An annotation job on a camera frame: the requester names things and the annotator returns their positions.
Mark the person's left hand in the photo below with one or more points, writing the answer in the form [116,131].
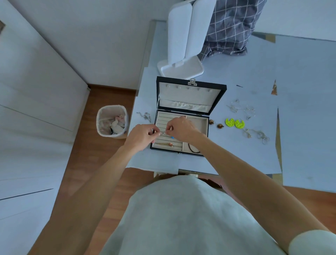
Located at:
[140,136]

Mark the person's right hand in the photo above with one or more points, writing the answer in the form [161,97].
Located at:
[183,130]

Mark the person's left fingers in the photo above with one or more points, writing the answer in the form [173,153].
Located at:
[154,131]

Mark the person's right fingers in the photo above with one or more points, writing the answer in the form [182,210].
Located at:
[169,129]

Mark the small silver earring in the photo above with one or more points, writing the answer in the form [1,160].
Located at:
[164,133]

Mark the person's right forearm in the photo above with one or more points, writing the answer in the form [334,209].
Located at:
[252,181]

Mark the person's left forearm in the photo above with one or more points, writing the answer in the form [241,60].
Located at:
[91,189]

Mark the gold red earring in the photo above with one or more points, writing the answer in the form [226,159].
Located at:
[166,145]

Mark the black jewelry box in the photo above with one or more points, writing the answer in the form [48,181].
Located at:
[189,99]

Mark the crumpled trash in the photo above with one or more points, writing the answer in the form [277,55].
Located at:
[115,124]

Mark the white waste bin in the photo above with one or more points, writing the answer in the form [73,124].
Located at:
[101,123]

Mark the neon yellow earring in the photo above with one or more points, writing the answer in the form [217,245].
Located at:
[239,124]
[230,122]

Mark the silver hook earring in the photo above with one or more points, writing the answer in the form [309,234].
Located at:
[249,108]
[233,108]

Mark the silver dangle earring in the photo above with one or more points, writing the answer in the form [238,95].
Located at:
[263,137]
[247,133]

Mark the person's light grey garment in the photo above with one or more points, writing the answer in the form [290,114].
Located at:
[183,218]

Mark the white folding mirror stand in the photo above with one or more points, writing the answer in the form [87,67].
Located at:
[183,39]

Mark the grey checked cloth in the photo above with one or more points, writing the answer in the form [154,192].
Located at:
[231,26]

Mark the white cabinet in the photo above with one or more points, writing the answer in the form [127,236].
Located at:
[31,105]

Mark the light blue table cover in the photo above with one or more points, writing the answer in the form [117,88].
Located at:
[301,105]

